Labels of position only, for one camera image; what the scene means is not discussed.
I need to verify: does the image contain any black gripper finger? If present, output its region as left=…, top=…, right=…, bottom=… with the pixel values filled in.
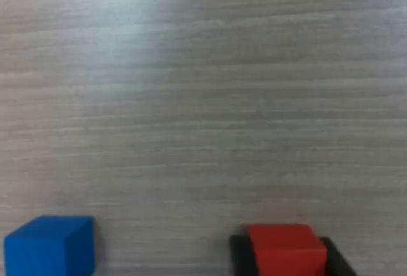
left=317, top=236, right=359, bottom=276
left=229, top=234, right=260, bottom=276

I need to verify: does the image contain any red cube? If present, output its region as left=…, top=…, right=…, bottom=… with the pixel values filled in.
left=247, top=223, right=328, bottom=276

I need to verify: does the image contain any blue cube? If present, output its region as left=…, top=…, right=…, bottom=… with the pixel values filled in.
left=3, top=214, right=95, bottom=276

